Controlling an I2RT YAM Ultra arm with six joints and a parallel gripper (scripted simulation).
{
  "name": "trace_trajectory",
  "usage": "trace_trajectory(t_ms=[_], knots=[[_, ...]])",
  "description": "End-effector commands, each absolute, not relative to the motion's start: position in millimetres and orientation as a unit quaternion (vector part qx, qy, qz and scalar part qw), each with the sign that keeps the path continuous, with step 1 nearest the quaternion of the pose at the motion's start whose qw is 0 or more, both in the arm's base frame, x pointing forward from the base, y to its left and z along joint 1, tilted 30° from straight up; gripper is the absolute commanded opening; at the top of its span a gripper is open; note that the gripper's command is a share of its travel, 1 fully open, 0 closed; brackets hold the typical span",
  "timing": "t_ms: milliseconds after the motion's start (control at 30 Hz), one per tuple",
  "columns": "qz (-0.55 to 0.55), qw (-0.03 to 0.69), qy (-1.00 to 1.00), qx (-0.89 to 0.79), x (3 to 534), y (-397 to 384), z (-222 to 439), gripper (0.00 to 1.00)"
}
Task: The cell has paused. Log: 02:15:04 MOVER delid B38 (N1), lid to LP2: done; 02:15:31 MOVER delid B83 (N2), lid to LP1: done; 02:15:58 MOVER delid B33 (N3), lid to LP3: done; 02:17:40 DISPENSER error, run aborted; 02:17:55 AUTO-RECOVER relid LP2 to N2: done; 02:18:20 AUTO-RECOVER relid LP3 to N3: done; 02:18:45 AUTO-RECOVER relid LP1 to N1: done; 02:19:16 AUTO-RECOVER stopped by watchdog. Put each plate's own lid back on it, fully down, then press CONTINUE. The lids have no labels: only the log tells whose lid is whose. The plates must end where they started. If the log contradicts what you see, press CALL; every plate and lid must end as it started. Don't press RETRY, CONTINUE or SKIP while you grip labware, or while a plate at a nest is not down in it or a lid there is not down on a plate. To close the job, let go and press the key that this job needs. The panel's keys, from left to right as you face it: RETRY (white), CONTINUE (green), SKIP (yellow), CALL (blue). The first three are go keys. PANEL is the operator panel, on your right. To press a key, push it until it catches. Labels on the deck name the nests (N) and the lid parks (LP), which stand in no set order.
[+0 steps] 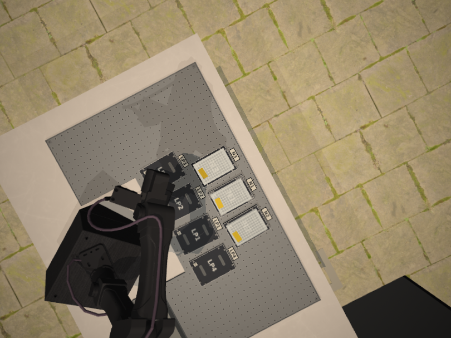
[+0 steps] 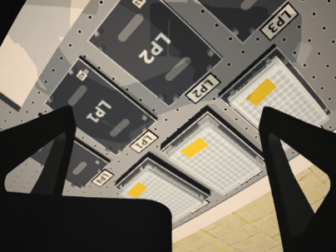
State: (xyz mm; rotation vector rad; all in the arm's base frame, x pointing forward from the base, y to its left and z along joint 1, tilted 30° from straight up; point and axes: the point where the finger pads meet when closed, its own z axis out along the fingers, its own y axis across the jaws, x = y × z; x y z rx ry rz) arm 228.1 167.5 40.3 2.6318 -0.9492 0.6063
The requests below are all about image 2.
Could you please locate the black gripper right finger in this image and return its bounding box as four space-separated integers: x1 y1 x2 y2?
259 106 336 252

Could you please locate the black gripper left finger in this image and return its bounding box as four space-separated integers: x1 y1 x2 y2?
0 106 77 195

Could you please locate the white multi-well plate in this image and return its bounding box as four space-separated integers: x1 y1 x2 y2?
167 119 262 166
120 163 200 198
227 56 278 101

